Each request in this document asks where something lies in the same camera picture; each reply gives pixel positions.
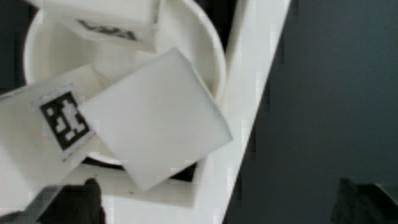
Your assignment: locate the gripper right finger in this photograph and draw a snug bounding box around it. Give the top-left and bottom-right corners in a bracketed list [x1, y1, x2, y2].
[330, 178, 398, 224]

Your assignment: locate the white L-shaped fence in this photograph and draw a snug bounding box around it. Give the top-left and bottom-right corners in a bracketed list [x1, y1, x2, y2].
[34, 0, 293, 224]

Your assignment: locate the white stool leg front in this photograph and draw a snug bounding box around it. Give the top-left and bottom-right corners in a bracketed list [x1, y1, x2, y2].
[80, 50, 233, 190]

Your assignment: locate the white stool leg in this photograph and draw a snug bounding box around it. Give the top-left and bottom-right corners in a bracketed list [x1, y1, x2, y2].
[25, 0, 165, 52]
[80, 50, 233, 190]
[0, 66, 105, 215]

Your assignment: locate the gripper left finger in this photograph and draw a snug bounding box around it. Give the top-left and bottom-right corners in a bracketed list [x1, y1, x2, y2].
[0, 178, 106, 224]

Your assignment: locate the white round stool seat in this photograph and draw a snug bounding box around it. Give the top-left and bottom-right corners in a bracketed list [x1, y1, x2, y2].
[21, 0, 229, 167]

